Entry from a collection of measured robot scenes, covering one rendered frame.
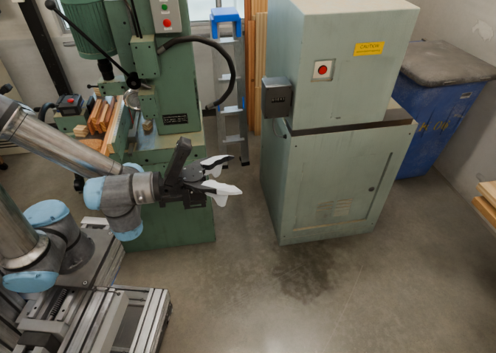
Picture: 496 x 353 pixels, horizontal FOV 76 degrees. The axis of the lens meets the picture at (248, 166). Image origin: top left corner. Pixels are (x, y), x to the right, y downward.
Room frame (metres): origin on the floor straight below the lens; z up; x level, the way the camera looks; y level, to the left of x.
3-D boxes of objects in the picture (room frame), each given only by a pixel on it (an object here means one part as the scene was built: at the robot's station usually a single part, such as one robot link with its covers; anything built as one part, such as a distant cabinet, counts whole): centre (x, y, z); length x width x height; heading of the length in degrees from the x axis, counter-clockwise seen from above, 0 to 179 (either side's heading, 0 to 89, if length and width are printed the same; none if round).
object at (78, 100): (1.30, 0.83, 0.99); 0.13 x 0.11 x 0.06; 9
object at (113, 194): (0.51, 0.32, 1.21); 0.11 x 0.08 x 0.09; 99
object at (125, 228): (0.53, 0.32, 1.12); 0.11 x 0.08 x 0.11; 9
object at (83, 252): (0.60, 0.60, 0.87); 0.15 x 0.15 x 0.10
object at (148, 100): (1.26, 0.44, 1.02); 0.09 x 0.07 x 0.12; 9
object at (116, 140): (1.34, 0.60, 0.93); 0.60 x 0.02 x 0.06; 9
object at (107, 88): (1.38, 0.63, 1.03); 0.14 x 0.07 x 0.09; 99
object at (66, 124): (1.30, 0.83, 0.92); 0.15 x 0.13 x 0.09; 9
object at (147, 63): (1.27, 0.41, 1.23); 0.09 x 0.08 x 0.15; 99
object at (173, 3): (1.29, 0.31, 1.40); 0.10 x 0.06 x 0.16; 99
